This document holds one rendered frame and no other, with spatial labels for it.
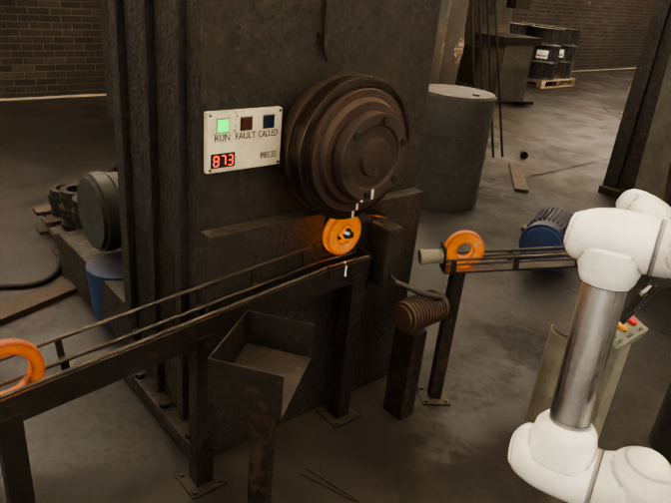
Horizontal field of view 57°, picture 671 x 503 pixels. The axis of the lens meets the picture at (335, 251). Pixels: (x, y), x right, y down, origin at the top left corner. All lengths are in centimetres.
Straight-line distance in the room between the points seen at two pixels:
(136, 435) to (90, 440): 16
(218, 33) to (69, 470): 153
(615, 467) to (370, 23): 149
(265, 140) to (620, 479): 133
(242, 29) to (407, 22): 67
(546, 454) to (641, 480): 21
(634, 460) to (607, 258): 50
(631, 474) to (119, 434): 173
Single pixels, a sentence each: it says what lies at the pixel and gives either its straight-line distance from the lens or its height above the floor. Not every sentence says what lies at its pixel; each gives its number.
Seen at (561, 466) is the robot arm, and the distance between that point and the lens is 171.
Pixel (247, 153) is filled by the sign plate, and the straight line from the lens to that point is 191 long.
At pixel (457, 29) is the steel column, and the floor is 122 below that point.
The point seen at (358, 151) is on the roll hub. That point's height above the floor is 114.
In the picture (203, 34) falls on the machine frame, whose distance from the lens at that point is 179.
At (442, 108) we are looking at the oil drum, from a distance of 467.
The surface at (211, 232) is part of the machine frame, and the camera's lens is 193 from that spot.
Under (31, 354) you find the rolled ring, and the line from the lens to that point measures 174.
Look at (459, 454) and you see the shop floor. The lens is 252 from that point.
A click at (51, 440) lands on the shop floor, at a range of 255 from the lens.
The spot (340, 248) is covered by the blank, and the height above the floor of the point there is 77.
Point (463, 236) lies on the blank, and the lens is 238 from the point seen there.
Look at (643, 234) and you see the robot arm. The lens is 150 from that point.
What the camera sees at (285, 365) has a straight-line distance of 179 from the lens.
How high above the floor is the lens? 164
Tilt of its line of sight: 25 degrees down
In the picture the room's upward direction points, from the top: 6 degrees clockwise
